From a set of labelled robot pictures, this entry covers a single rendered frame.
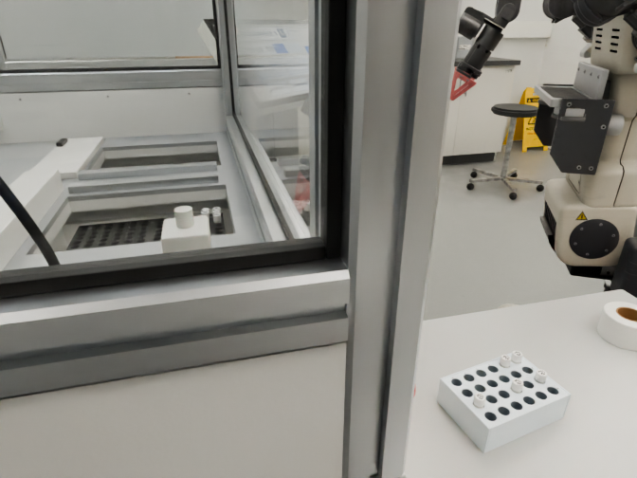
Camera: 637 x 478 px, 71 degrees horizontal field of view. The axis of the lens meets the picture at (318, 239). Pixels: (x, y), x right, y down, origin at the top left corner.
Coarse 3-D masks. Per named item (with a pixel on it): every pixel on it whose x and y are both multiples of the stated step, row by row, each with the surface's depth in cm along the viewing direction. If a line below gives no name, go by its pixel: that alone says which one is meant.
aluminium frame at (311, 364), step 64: (384, 0) 15; (448, 0) 16; (384, 64) 16; (448, 64) 17; (384, 128) 17; (384, 192) 18; (256, 256) 20; (320, 256) 21; (384, 256) 20; (0, 320) 17; (64, 320) 17; (128, 320) 18; (192, 320) 19; (256, 320) 20; (320, 320) 21; (384, 320) 22; (0, 384) 18; (64, 384) 19; (128, 384) 20; (192, 384) 20; (256, 384) 21; (320, 384) 22; (384, 384) 24; (0, 448) 19; (64, 448) 20; (128, 448) 21; (192, 448) 22; (256, 448) 23; (320, 448) 24; (384, 448) 25
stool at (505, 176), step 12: (492, 108) 335; (504, 108) 326; (516, 108) 326; (528, 108) 326; (516, 120) 336; (504, 156) 348; (504, 168) 351; (480, 180) 351; (492, 180) 353; (504, 180) 348; (516, 180) 352; (528, 180) 349; (540, 180) 347
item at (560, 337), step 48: (432, 336) 68; (480, 336) 68; (528, 336) 68; (576, 336) 68; (432, 384) 59; (576, 384) 59; (624, 384) 59; (432, 432) 52; (576, 432) 52; (624, 432) 52
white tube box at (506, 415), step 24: (528, 360) 58; (456, 384) 55; (480, 384) 54; (504, 384) 54; (528, 384) 55; (552, 384) 54; (456, 408) 53; (504, 408) 51; (528, 408) 51; (552, 408) 52; (480, 432) 50; (504, 432) 50; (528, 432) 52
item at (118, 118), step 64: (0, 0) 14; (64, 0) 15; (128, 0) 15; (192, 0) 15; (256, 0) 16; (320, 0) 16; (0, 64) 15; (64, 64) 15; (128, 64) 16; (192, 64) 16; (256, 64) 17; (320, 64) 17; (0, 128) 16; (64, 128) 16; (128, 128) 17; (192, 128) 17; (256, 128) 18; (320, 128) 18; (0, 192) 16; (64, 192) 17; (128, 192) 18; (192, 192) 18; (256, 192) 19; (320, 192) 20; (0, 256) 17; (64, 256) 18; (128, 256) 19; (192, 256) 19
